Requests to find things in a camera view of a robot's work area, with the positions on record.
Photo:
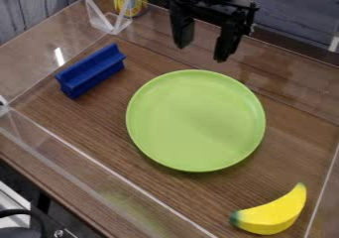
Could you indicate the green round plate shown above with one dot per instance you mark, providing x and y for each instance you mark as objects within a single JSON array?
[{"x": 196, "y": 121}]

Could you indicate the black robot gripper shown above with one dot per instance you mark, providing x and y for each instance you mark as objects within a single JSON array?
[{"x": 216, "y": 12}]

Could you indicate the blue plastic block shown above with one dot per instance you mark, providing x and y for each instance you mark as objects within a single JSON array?
[{"x": 89, "y": 72}]

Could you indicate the yellow toy banana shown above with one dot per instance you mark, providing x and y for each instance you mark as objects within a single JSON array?
[{"x": 273, "y": 217}]

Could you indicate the clear acrylic enclosure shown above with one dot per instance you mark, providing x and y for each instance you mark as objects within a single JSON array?
[{"x": 70, "y": 146}]

